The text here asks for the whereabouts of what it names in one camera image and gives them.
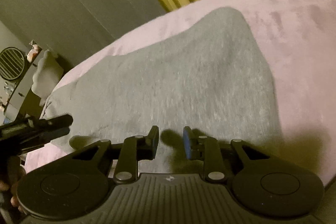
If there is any person's hand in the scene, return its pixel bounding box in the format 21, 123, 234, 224
1, 156, 26, 213

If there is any dark bedside cabinet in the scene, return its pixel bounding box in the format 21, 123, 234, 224
1, 41, 45, 124

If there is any white cloth on furniture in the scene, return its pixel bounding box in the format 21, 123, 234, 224
31, 50, 64, 107

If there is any round black fan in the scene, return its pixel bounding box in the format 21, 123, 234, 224
0, 47, 26, 81

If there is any pink bed blanket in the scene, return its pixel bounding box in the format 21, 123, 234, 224
26, 0, 335, 184

